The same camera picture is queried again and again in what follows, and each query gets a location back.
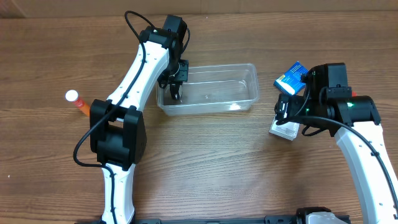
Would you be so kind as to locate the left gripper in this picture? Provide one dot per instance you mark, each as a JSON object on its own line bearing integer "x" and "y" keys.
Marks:
{"x": 179, "y": 76}

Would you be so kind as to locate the white medicine box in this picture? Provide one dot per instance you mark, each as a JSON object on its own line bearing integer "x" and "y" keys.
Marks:
{"x": 287, "y": 131}

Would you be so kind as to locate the clear plastic container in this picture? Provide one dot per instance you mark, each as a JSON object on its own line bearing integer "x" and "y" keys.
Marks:
{"x": 213, "y": 89}

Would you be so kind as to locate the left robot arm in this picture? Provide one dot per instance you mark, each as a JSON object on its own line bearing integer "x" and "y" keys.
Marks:
{"x": 117, "y": 131}

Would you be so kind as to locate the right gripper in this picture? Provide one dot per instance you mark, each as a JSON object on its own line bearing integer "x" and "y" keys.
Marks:
{"x": 282, "y": 107}

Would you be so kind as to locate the orange bottle white cap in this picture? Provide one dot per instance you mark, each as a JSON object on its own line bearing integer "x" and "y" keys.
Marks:
{"x": 73, "y": 97}

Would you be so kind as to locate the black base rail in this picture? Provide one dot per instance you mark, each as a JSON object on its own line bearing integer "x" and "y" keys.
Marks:
{"x": 266, "y": 220}

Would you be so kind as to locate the blue lozenge box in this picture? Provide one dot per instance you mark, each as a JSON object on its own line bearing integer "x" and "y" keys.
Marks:
{"x": 290, "y": 82}

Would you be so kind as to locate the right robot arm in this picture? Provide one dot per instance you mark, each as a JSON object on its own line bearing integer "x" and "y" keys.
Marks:
{"x": 328, "y": 104}

